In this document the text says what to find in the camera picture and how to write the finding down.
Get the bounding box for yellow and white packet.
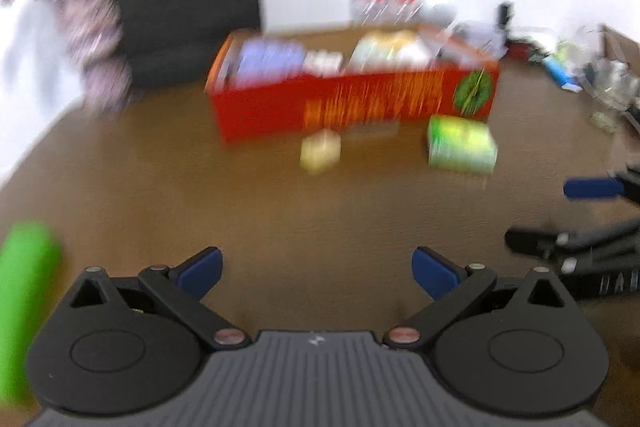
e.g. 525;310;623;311
349;30;433;71

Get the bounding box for blue and white tube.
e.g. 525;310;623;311
541;56;582;94

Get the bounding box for green cylinder roll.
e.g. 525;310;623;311
0;221;62;406

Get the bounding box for purple cloth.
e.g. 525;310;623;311
234;38;307;84

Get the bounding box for green tissue packet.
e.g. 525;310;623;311
426;115;499;174

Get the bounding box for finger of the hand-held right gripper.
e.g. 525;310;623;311
504;219;640;275
563;164;640;204

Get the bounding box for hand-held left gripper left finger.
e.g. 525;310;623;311
69;246;251;351

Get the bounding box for pink small packets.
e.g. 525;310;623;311
303;50;346;76

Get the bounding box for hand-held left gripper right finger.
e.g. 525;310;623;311
384;246;574;351

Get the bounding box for red cardboard box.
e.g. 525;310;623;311
205;23;501;144

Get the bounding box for black charger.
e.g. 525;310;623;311
497;1;516;44

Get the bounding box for brown cardboard box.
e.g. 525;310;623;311
601;23;640;68

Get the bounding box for small yellow block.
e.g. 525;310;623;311
299;129;343;174

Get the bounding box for small white box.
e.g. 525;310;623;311
456;21;502;55

